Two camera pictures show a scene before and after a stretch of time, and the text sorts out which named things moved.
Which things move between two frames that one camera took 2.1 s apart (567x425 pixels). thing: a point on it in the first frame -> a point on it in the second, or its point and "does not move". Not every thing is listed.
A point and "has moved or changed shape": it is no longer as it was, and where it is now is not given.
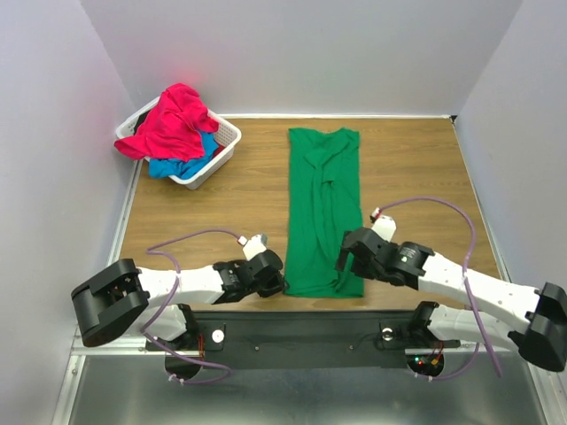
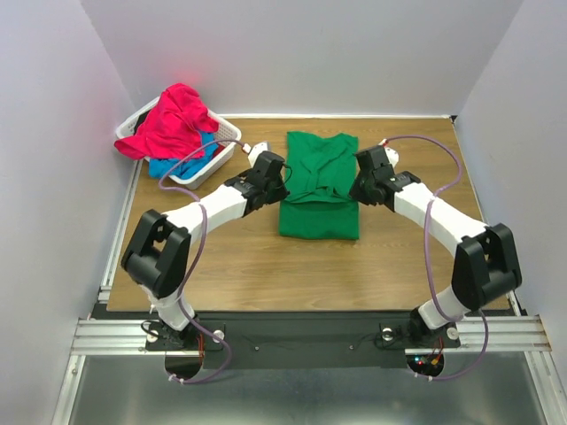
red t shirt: x=171 y=130 does not move
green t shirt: x=324 y=200 has moved or changed shape
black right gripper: x=357 y=250 -> x=361 y=190
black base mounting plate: x=303 y=339 does not move
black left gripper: x=277 y=285 -> x=282 y=193
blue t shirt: x=172 y=167 does not move
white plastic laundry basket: x=229 y=136 does not move
